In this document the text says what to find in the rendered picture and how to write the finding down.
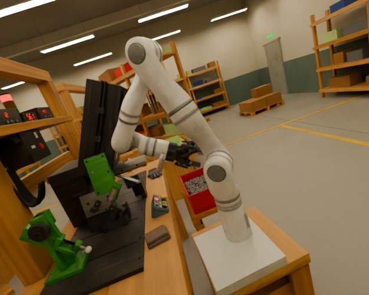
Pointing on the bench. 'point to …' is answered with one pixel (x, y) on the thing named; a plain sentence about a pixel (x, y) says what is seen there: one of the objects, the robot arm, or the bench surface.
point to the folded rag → (156, 236)
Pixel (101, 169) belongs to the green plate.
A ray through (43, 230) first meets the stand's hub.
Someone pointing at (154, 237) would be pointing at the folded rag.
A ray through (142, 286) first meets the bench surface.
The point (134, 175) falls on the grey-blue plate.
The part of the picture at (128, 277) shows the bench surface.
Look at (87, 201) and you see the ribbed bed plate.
